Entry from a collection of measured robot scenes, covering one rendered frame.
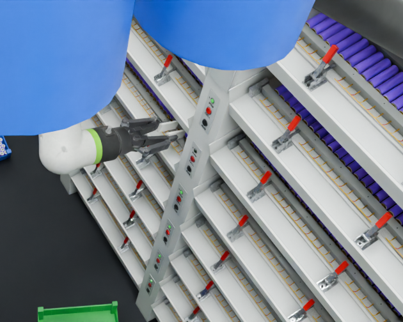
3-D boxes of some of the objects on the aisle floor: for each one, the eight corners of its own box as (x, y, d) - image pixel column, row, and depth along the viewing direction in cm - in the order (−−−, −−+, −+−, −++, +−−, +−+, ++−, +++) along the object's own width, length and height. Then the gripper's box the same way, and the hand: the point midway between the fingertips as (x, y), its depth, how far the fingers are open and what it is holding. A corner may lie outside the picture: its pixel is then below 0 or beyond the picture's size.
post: (146, 322, 217) (296, -79, 91) (135, 303, 221) (262, -107, 95) (187, 299, 228) (371, -89, 101) (175, 282, 232) (338, -113, 105)
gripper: (131, 154, 135) (201, 138, 150) (100, 111, 142) (170, 100, 157) (123, 174, 140) (191, 157, 155) (93, 131, 147) (162, 119, 162)
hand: (171, 130), depth 154 cm, fingers open, 3 cm apart
